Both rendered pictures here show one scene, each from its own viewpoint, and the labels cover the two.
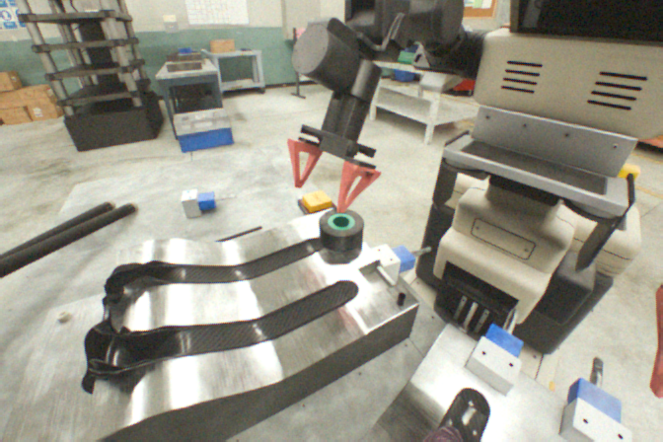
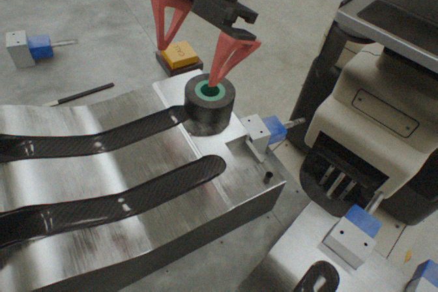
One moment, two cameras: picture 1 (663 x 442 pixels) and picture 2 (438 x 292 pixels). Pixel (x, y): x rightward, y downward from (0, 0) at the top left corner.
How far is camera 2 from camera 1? 0.06 m
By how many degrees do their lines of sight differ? 19
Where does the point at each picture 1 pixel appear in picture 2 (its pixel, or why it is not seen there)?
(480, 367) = (336, 244)
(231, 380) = (100, 254)
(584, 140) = not seen: outside the picture
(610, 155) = not seen: outside the picture
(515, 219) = (404, 94)
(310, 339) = (176, 214)
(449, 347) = (309, 223)
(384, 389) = (244, 257)
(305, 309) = (170, 184)
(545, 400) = (392, 275)
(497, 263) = (374, 139)
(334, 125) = not seen: outside the picture
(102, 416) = not seen: outside the picture
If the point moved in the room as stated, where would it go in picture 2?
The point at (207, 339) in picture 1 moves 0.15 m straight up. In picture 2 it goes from (71, 216) to (23, 136)
